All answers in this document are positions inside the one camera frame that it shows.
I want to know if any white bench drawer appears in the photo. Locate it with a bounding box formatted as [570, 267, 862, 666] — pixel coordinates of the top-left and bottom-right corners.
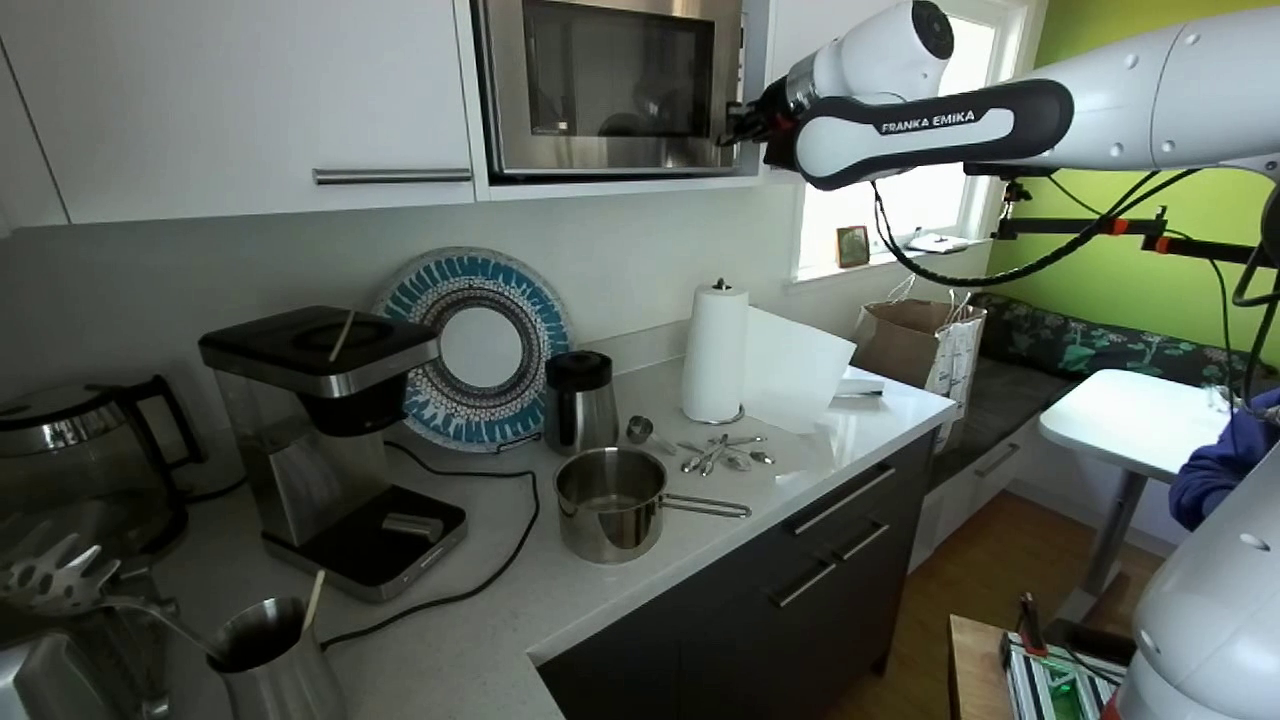
[913, 411, 1050, 576]

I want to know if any blue patterned decorative plate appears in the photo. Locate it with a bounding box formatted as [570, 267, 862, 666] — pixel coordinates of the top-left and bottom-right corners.
[378, 245, 576, 458]

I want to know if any steel cabinet handle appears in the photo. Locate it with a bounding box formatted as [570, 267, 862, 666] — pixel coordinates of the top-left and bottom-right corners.
[310, 164, 478, 188]

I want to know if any black coffee maker cord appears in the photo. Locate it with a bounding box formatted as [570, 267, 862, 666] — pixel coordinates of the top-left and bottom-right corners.
[317, 435, 549, 656]

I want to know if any white patterned paper bag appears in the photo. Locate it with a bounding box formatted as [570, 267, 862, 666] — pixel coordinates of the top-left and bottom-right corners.
[930, 308, 993, 422]

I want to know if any wooden stand table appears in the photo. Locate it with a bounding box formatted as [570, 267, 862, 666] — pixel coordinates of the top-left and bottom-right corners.
[947, 611, 1034, 720]

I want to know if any steel microwave door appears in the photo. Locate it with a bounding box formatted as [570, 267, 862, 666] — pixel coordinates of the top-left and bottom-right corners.
[478, 0, 750, 179]

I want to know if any steel saucepan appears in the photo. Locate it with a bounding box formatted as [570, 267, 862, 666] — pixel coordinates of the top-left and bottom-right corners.
[552, 444, 755, 567]

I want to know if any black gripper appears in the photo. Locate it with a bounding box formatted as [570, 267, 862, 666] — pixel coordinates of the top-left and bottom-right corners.
[723, 77, 810, 167]

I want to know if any white upper cabinet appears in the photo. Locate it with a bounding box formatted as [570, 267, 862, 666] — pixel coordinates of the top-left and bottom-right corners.
[0, 0, 481, 230]

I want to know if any steel utensil cup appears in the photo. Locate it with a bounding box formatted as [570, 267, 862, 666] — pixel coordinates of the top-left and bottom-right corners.
[200, 592, 352, 720]

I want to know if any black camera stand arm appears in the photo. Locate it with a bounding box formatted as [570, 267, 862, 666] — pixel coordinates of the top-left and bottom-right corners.
[993, 173, 1280, 273]

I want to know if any dark drawer cabinet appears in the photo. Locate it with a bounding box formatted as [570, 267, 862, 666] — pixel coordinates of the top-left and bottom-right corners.
[535, 428, 941, 720]

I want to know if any small wall switch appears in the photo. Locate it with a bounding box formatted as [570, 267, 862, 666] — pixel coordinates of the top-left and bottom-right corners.
[834, 220, 871, 273]

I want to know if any steel built-in microwave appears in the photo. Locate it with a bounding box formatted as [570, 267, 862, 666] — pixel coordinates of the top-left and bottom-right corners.
[467, 0, 775, 188]

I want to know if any white green electronics box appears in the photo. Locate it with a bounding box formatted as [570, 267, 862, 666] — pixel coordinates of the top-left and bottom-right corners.
[998, 592, 1138, 720]

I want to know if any patterned bench cushion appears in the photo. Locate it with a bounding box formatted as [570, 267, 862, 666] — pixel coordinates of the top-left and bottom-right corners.
[985, 297, 1264, 391]

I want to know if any steel black coffee maker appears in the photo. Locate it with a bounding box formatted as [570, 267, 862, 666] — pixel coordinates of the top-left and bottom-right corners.
[197, 305, 472, 604]

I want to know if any blue fabric bundle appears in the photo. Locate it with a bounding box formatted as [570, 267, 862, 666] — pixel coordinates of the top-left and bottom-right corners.
[1167, 384, 1280, 538]

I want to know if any thin stick in cup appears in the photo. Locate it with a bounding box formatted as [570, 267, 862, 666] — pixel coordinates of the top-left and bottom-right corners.
[295, 563, 334, 642]

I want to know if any white paper towel roll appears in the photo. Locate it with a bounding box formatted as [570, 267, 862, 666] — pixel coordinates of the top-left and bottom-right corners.
[678, 281, 862, 435]

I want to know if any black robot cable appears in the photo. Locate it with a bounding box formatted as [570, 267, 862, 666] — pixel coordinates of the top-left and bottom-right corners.
[867, 164, 1212, 293]

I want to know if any brown cardboard box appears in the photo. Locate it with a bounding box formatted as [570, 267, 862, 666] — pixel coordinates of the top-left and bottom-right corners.
[852, 297, 971, 391]

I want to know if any small white table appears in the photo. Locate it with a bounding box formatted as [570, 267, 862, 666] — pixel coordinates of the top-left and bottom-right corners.
[1037, 366, 1238, 632]

